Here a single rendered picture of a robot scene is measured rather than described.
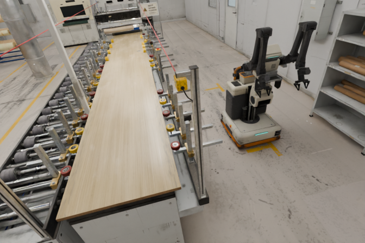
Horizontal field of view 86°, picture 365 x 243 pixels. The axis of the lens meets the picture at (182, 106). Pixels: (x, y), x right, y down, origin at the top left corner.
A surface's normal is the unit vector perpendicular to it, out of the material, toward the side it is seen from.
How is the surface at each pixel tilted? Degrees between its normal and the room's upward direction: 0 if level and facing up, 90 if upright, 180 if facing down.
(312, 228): 0
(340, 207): 0
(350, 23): 90
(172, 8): 90
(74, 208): 0
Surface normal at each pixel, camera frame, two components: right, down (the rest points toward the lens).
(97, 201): -0.10, -0.83
